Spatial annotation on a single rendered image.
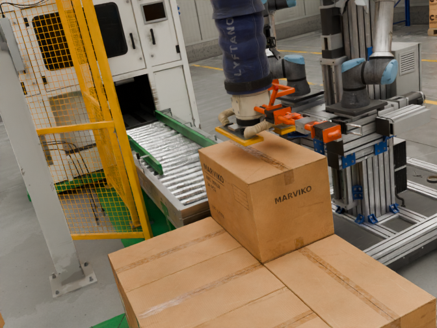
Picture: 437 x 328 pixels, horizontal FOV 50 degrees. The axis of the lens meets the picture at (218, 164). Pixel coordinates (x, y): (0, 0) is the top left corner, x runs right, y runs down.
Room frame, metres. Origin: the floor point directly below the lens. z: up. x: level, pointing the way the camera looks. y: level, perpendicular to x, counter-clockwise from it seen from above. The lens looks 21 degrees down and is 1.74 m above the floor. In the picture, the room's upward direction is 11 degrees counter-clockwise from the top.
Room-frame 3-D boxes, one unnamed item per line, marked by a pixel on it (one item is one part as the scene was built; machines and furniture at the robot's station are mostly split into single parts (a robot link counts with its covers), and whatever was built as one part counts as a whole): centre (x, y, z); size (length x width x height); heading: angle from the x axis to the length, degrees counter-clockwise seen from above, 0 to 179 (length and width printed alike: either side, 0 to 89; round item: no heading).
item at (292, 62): (2.78, -0.55, 1.20); 0.13 x 0.12 x 0.14; 77
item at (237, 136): (2.13, -0.12, 1.08); 0.34 x 0.10 x 0.05; 20
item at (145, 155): (3.83, 0.72, 0.60); 1.60 x 0.10 x 0.09; 21
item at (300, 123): (1.72, -0.36, 1.17); 0.07 x 0.07 x 0.04; 20
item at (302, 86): (2.78, -0.56, 1.09); 0.15 x 0.15 x 0.10
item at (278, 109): (1.93, -0.29, 1.18); 0.10 x 0.08 x 0.06; 110
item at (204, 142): (4.02, 0.22, 0.60); 1.60 x 0.10 x 0.09; 21
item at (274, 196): (2.14, -0.19, 0.74); 0.60 x 0.40 x 0.40; 20
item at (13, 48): (2.87, 1.05, 1.62); 0.20 x 0.05 x 0.30; 21
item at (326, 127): (1.59, -0.40, 1.18); 0.08 x 0.07 x 0.05; 20
